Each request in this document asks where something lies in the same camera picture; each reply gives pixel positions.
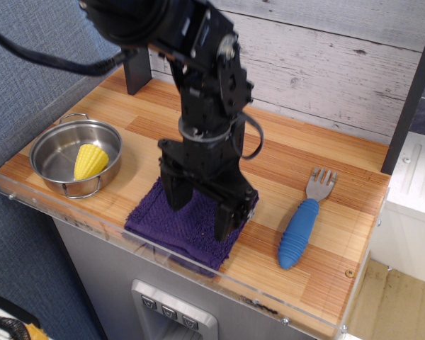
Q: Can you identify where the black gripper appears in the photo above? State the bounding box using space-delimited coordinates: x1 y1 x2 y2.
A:
158 132 256 242

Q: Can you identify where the purple cloth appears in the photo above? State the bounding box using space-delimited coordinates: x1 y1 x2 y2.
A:
124 178 244 278

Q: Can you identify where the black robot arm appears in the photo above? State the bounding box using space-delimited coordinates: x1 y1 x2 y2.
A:
80 1 256 241

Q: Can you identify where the grey toy fridge cabinet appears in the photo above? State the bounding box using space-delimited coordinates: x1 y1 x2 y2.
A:
55 220 309 339

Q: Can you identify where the yellow toy corn cob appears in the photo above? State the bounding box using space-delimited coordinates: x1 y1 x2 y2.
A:
74 144 109 181

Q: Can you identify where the silver dispenser button panel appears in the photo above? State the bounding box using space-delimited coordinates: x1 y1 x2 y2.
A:
131 279 219 339

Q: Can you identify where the small steel pot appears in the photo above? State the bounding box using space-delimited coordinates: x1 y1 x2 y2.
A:
30 113 123 199

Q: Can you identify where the white toy sink unit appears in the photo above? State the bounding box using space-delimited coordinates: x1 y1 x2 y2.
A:
370 132 425 281

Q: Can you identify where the yellow object at corner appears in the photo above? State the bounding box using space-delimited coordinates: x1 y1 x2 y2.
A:
24 324 50 340

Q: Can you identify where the blue handled metal fork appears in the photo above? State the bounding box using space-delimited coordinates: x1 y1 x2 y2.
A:
277 166 338 269

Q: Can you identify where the left dark grey post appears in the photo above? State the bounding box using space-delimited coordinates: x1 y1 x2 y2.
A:
123 48 152 96

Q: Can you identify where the dark grey post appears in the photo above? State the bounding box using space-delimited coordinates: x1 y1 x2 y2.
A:
380 46 425 175
123 48 152 96

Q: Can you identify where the clear acrylic guard rail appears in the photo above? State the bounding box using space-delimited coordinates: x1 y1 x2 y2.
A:
0 53 395 339

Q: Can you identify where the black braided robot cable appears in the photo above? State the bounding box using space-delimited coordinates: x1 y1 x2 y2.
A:
0 21 139 77

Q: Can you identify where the right dark grey post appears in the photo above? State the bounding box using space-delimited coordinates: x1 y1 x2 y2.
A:
380 46 425 175

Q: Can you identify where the black braided cable at corner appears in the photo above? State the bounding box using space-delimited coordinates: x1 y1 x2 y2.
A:
0 313 32 340

